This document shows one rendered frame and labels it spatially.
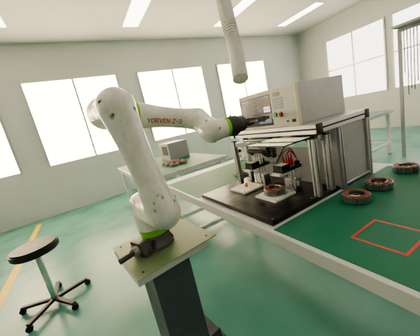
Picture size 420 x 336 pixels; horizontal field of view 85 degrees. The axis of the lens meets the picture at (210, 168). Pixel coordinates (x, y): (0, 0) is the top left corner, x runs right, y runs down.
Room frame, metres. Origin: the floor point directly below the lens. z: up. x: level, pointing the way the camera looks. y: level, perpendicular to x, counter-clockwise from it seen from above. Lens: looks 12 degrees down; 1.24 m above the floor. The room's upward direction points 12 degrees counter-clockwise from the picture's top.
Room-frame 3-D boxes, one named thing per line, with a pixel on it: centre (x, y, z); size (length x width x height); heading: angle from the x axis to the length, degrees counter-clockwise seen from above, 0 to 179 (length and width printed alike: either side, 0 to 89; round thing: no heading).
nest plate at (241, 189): (1.38, -0.20, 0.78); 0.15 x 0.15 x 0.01; 28
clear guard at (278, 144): (1.09, -0.36, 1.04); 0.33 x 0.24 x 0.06; 118
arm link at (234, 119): (1.12, -0.15, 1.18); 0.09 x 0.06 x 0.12; 28
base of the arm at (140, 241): (0.92, 0.34, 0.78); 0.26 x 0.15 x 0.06; 137
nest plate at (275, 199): (1.17, -0.31, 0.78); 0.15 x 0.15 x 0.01; 28
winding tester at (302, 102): (1.41, -0.55, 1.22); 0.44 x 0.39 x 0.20; 28
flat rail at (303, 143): (1.32, -0.34, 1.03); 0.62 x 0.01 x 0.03; 28
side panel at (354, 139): (1.17, -0.76, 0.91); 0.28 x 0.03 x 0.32; 118
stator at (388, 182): (1.03, -0.77, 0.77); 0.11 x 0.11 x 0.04
